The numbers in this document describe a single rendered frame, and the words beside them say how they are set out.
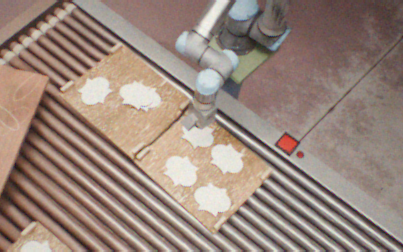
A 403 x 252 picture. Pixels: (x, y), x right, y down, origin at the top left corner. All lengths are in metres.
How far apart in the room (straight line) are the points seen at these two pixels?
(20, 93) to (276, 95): 1.77
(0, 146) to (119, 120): 0.45
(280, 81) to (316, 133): 0.41
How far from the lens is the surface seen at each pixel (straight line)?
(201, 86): 1.78
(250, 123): 2.21
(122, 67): 2.29
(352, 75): 3.65
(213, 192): 2.03
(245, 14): 2.24
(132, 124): 2.15
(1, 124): 2.09
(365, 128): 3.47
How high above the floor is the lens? 2.82
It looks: 61 degrees down
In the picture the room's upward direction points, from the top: 12 degrees clockwise
